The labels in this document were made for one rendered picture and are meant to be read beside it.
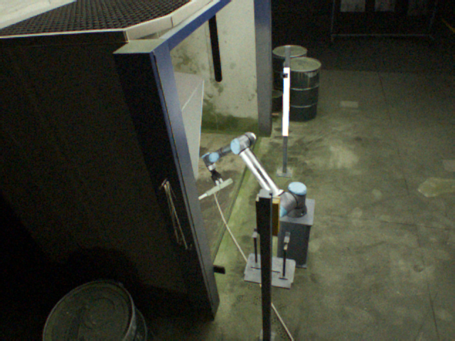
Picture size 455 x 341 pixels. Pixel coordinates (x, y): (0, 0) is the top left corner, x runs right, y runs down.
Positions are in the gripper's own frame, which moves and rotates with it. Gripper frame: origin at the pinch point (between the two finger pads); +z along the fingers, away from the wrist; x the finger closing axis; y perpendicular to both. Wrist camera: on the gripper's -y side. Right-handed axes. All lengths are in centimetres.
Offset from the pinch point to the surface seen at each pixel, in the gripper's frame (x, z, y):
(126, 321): 130, 23, -106
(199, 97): -6, -87, -35
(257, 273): 44, 43, -113
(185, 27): 34, -108, -156
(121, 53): 73, -102, -170
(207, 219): 21, 32, 35
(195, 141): 4, -54, -2
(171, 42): 48, -100, -165
